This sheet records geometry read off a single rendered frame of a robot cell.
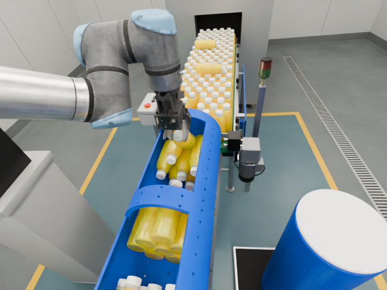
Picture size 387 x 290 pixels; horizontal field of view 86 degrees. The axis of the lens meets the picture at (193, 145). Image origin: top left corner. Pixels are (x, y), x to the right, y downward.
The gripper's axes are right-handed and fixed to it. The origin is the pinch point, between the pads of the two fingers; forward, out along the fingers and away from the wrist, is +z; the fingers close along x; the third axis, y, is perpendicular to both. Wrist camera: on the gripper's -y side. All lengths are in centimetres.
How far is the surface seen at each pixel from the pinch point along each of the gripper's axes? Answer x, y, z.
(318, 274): 47, 26, 35
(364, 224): 61, 13, 24
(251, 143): 30, -42, 41
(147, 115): -30, -39, 20
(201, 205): 9.8, 19.9, 9.2
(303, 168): 92, -100, 126
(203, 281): 12.4, 37.6, 13.9
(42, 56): -301, -261, 61
